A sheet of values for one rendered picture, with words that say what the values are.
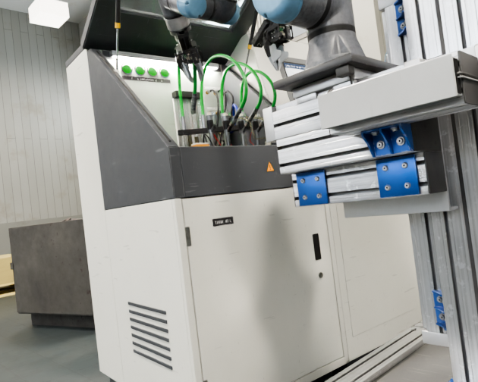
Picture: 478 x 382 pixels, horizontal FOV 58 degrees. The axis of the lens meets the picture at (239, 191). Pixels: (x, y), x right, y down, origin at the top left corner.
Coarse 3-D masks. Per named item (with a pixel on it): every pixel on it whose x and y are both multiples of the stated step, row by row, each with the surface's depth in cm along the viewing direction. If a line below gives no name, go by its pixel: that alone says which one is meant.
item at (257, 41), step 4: (264, 20) 159; (268, 20) 159; (264, 24) 159; (268, 24) 158; (260, 28) 161; (264, 28) 159; (256, 32) 163; (260, 32) 161; (256, 36) 163; (260, 36) 162; (252, 40) 166; (256, 40) 164; (260, 40) 164; (256, 44) 165; (260, 44) 165
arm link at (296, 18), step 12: (264, 0) 95; (276, 0) 93; (288, 0) 91; (300, 0) 93; (312, 0) 95; (324, 0) 97; (264, 12) 96; (276, 12) 94; (288, 12) 94; (300, 12) 95; (312, 12) 97; (288, 24) 100; (300, 24) 100; (312, 24) 101
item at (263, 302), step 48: (288, 192) 162; (192, 240) 134; (240, 240) 146; (288, 240) 159; (192, 288) 133; (240, 288) 144; (288, 288) 157; (240, 336) 142; (288, 336) 155; (336, 336) 170
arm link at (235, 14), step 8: (216, 0) 132; (224, 0) 132; (232, 0) 132; (216, 8) 132; (224, 8) 133; (232, 8) 135; (216, 16) 133; (224, 16) 135; (232, 16) 136; (232, 24) 140
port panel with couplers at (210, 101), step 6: (204, 84) 209; (210, 84) 211; (216, 84) 213; (204, 90) 209; (216, 90) 210; (204, 96) 208; (210, 96) 210; (204, 102) 208; (210, 102) 210; (216, 102) 212; (210, 108) 210; (216, 108) 212; (216, 114) 212; (216, 120) 211; (222, 138) 213
